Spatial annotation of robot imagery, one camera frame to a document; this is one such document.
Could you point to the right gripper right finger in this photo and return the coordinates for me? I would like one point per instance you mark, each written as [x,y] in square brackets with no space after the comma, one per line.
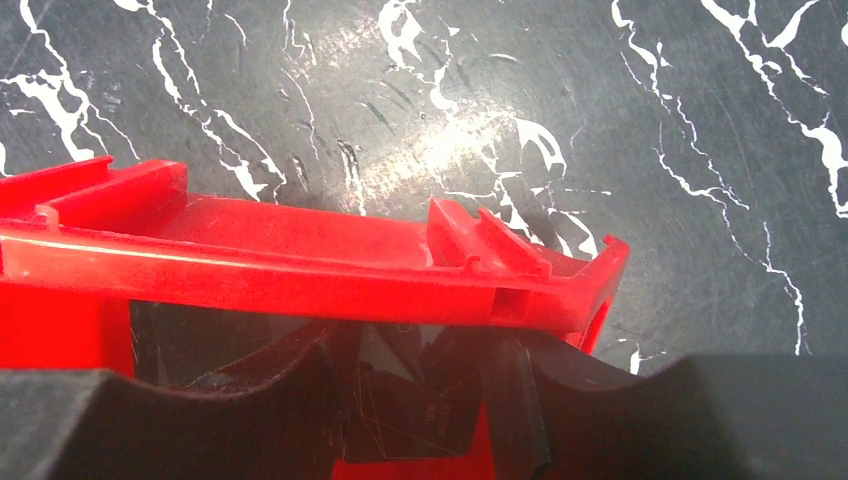
[555,412]

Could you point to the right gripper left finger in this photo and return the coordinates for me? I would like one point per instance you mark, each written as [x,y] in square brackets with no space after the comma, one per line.
[275,414]

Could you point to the black credit card stack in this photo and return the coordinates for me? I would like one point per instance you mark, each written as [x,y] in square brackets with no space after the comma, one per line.
[404,391]

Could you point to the red plastic bin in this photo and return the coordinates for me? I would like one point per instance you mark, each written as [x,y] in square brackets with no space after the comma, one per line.
[81,242]

